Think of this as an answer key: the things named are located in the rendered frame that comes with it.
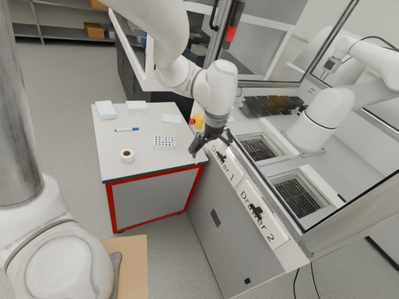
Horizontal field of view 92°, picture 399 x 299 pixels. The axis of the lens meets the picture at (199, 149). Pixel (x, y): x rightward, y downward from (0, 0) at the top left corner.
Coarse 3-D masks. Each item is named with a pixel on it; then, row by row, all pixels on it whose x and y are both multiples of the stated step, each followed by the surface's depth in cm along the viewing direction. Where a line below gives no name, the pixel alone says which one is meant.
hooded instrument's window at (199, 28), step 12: (192, 12) 121; (120, 24) 193; (132, 24) 147; (192, 24) 126; (204, 24) 129; (132, 36) 152; (144, 36) 123; (192, 36) 131; (204, 36) 134; (132, 48) 158; (144, 48) 127; (192, 48) 137; (204, 48) 141; (144, 60) 132; (192, 60) 144; (204, 60) 148
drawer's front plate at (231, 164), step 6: (210, 144) 112; (216, 144) 106; (210, 150) 113; (216, 150) 107; (216, 156) 108; (228, 156) 98; (228, 162) 99; (234, 162) 95; (222, 168) 105; (228, 168) 100; (234, 168) 95; (228, 174) 100; (234, 174) 96; (240, 174) 91; (234, 180) 96; (234, 186) 97
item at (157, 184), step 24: (96, 120) 116; (120, 120) 121; (144, 120) 127; (120, 144) 108; (144, 144) 112; (120, 168) 96; (144, 168) 100; (168, 168) 105; (192, 168) 117; (120, 192) 104; (144, 192) 114; (168, 192) 126; (192, 192) 141; (120, 216) 123; (144, 216) 137; (168, 216) 154
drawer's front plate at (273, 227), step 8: (248, 184) 87; (240, 192) 93; (248, 192) 88; (256, 192) 85; (248, 200) 89; (256, 200) 84; (248, 208) 90; (264, 208) 80; (264, 216) 81; (272, 216) 78; (256, 224) 86; (264, 224) 82; (272, 224) 78; (264, 232) 82; (272, 232) 78; (280, 232) 74; (272, 240) 79; (280, 240) 75; (272, 248) 80
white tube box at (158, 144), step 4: (156, 136) 114; (160, 136) 115; (164, 136) 116; (168, 136) 116; (172, 136) 117; (156, 140) 112; (160, 140) 113; (164, 140) 114; (172, 140) 116; (156, 144) 111; (160, 144) 111; (164, 144) 111; (168, 144) 112; (156, 148) 111; (160, 148) 111; (164, 148) 112; (168, 148) 112; (172, 148) 113
